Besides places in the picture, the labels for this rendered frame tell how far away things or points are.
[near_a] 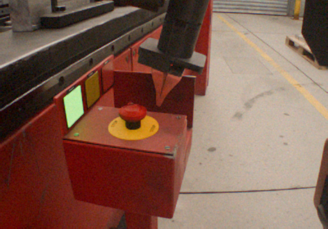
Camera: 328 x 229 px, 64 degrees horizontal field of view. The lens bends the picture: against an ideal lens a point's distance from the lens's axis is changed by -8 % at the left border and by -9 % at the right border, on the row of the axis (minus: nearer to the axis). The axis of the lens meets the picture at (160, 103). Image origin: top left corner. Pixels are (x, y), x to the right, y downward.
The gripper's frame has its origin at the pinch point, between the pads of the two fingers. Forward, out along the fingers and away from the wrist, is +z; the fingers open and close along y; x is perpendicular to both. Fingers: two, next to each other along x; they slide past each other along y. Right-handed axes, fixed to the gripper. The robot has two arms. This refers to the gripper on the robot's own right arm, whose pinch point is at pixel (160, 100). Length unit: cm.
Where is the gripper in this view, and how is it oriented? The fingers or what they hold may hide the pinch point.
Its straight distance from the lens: 49.2
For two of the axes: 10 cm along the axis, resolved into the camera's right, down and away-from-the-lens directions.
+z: -2.5, 8.5, 4.7
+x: -2.2, 4.3, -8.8
